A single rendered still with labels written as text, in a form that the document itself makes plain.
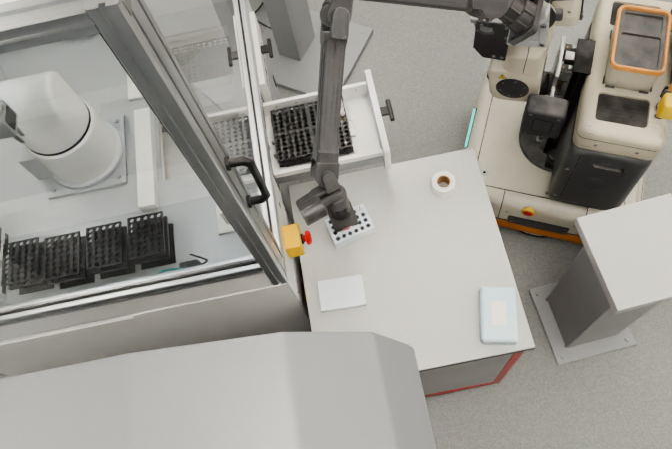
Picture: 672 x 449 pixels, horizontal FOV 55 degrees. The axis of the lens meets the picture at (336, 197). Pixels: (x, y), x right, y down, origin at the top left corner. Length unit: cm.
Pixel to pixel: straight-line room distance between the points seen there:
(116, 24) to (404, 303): 123
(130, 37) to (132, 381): 40
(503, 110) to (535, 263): 62
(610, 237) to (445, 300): 50
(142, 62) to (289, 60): 232
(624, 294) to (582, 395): 78
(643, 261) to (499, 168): 78
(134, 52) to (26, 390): 42
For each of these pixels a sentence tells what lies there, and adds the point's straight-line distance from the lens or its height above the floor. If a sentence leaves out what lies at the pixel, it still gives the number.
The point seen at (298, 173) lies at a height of 87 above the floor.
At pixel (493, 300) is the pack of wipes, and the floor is 80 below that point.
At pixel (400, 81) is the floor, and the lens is 305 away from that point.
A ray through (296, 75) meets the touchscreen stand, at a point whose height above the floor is 4.
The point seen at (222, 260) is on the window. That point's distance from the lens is 151.
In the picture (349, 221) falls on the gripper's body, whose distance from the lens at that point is 169.
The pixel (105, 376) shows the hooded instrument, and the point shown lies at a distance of 82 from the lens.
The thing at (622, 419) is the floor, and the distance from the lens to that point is 263.
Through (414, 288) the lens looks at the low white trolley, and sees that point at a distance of 182.
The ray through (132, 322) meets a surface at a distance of 183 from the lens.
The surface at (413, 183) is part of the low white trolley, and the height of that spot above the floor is 76.
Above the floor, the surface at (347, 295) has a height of 78.
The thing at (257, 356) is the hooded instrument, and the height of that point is 174.
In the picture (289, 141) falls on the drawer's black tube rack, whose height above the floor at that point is 90.
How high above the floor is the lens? 251
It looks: 65 degrees down
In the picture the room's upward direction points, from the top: 15 degrees counter-clockwise
